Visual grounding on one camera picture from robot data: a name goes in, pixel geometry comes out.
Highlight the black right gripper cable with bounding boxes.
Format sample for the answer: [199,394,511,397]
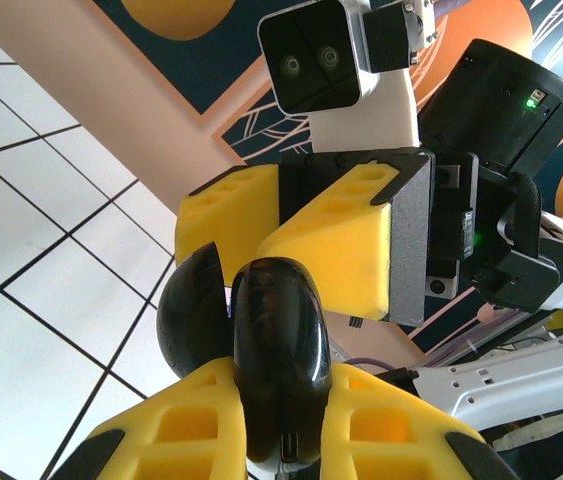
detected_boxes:
[498,174,543,256]

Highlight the black earbud charging case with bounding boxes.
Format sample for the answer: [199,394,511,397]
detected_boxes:
[157,241,333,474]

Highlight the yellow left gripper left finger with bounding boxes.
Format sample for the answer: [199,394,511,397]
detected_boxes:
[43,356,249,480]

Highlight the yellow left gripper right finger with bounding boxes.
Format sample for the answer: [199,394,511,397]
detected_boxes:
[317,362,520,480]

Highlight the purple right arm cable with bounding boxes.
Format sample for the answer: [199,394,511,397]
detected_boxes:
[339,355,412,375]

